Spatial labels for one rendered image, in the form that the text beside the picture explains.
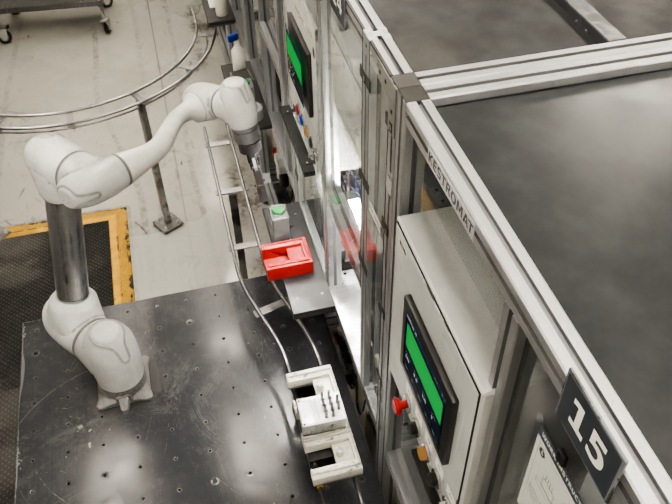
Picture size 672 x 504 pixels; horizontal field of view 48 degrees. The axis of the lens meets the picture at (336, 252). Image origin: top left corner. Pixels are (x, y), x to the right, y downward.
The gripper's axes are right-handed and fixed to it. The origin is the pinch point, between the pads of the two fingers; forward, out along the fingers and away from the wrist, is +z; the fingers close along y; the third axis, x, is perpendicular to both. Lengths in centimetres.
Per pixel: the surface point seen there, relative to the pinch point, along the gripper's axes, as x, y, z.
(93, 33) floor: 92, 356, 37
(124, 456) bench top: 62, -59, 44
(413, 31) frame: -37, -84, -75
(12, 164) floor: 140, 207, 58
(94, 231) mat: 92, 134, 75
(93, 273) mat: 93, 103, 80
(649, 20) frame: -84, -91, -68
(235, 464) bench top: 29, -69, 50
